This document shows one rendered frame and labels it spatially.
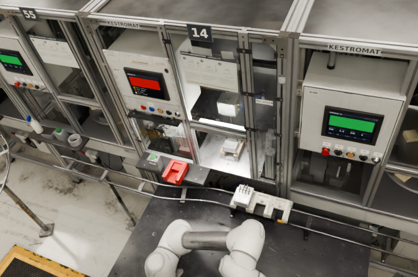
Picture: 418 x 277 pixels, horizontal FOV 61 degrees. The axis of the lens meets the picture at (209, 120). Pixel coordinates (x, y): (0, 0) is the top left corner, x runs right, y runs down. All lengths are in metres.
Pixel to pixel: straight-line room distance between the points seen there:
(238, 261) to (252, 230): 0.16
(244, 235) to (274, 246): 0.63
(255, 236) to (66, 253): 2.16
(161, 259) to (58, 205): 1.94
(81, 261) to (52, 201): 0.79
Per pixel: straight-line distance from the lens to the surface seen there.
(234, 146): 2.40
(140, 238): 2.57
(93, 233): 3.55
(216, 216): 2.52
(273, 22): 1.67
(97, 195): 3.77
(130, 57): 1.98
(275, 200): 2.33
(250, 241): 1.79
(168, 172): 2.44
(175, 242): 2.19
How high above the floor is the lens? 2.88
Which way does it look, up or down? 46 degrees down
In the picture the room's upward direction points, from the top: 11 degrees counter-clockwise
